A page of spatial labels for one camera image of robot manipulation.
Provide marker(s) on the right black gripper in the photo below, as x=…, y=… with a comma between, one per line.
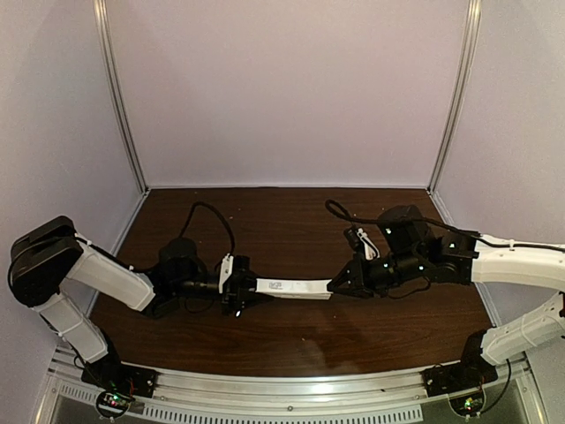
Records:
x=358, y=274

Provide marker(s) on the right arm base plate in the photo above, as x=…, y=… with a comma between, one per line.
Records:
x=452, y=378

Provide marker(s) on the right aluminium frame post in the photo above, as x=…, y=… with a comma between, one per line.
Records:
x=463, y=74

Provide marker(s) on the white remote control body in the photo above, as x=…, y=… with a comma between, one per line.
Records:
x=294, y=289

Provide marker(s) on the aluminium frame post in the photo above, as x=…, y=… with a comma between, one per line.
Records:
x=463, y=74
x=101, y=17

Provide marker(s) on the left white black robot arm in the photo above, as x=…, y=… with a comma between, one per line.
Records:
x=54, y=252

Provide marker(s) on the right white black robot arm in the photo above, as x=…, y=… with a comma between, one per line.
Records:
x=420, y=247

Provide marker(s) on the perforated white cable duct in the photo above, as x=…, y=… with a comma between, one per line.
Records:
x=76, y=405

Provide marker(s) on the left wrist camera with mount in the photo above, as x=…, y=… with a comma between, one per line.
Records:
x=225, y=271

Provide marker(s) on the left aluminium frame post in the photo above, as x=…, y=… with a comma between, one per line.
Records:
x=101, y=17

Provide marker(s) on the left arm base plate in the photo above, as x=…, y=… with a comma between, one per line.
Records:
x=120, y=378

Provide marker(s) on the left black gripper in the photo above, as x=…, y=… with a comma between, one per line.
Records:
x=241, y=288

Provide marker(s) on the aluminium front rail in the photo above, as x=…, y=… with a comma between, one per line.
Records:
x=519, y=403

